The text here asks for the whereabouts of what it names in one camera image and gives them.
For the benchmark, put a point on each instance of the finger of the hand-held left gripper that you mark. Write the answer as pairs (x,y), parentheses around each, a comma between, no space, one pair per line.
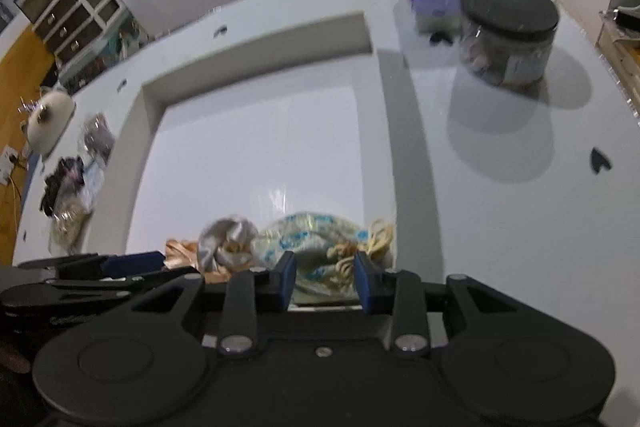
(134,263)
(100,287)

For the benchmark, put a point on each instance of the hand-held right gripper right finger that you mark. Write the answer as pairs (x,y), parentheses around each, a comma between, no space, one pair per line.
(366,284)

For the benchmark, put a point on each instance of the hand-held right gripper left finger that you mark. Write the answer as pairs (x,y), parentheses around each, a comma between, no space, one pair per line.
(286,281)

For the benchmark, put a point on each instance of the pale blue printed scrunchie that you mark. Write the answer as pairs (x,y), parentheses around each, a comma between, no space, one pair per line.
(310,238)

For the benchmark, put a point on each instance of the clear bag of beige rubber bands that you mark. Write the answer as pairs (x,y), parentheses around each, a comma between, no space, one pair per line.
(70,223)

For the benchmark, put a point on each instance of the small white label packet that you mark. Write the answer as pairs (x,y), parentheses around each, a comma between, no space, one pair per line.
(65,179)

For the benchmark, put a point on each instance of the white shallow cardboard box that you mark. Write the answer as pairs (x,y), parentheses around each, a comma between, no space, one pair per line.
(260,147)

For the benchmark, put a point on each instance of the peach satin scrunchie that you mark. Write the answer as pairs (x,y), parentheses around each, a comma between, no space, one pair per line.
(181,252)

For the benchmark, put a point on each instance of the silver satin scrunchie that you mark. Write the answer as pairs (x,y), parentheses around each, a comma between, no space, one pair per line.
(224,237)

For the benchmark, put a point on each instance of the cream rounded appliance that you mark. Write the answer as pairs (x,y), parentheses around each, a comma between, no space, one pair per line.
(47,119)

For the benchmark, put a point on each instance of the dark heart sticker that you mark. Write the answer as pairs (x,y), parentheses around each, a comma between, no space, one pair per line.
(598,160)
(220,30)
(121,85)

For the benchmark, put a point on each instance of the clear jar with black lid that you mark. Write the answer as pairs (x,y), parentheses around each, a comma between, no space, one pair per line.
(505,12)

